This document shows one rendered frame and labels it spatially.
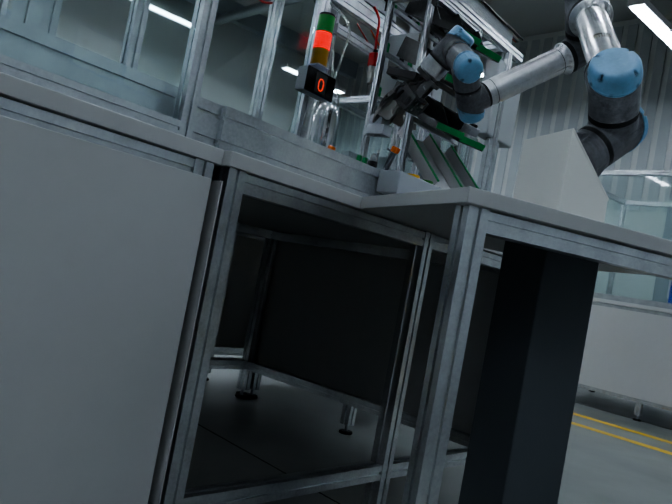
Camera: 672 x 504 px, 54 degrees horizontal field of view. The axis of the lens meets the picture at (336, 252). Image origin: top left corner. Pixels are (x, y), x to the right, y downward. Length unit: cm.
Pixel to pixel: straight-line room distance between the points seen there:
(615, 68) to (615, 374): 439
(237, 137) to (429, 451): 73
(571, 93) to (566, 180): 1058
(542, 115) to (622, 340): 702
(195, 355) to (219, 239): 23
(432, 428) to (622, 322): 473
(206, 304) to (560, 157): 87
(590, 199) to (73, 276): 112
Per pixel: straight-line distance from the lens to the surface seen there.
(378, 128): 203
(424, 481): 125
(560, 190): 160
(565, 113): 1207
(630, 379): 583
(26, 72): 115
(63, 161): 114
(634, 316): 584
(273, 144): 148
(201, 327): 131
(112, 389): 125
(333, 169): 163
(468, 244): 121
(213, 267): 130
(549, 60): 207
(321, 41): 203
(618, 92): 168
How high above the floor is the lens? 66
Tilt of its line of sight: 2 degrees up
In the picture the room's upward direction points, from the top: 11 degrees clockwise
